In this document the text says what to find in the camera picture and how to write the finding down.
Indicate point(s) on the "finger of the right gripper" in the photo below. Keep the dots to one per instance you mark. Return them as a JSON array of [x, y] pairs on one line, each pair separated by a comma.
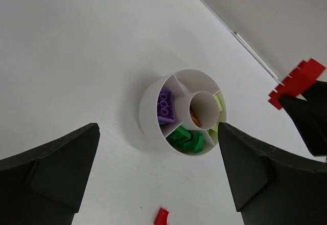
[[309, 116]]

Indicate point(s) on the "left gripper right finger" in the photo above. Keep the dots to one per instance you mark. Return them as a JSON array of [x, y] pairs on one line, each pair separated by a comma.
[[270, 185]]

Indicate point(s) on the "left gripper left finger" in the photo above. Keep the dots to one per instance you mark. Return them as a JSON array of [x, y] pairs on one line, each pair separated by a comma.
[[46, 184]]

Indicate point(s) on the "purple red lego assembly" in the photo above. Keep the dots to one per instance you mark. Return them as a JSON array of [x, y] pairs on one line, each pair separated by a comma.
[[304, 75]]

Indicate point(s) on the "green sloped lego piece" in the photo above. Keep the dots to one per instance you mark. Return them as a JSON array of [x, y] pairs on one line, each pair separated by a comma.
[[197, 142]]

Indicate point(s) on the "green long lego brick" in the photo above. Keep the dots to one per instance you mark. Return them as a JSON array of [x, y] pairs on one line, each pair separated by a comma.
[[185, 146]]

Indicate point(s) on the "yellow-green lego brick large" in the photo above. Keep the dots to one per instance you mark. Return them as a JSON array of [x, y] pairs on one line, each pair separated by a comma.
[[218, 103]]

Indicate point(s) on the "brown lego plate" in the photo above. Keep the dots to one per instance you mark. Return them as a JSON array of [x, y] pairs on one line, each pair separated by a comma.
[[195, 119]]

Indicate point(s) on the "green square lego brick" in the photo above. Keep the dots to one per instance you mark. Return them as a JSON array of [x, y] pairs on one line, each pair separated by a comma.
[[179, 136]]

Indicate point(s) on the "small red lego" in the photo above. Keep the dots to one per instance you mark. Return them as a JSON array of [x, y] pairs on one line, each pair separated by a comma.
[[162, 217]]

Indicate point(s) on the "purple square lego brick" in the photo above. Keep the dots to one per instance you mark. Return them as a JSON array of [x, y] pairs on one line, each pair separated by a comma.
[[165, 108]]

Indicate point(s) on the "white divided round container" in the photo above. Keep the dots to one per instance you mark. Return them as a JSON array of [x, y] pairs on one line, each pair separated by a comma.
[[190, 88]]

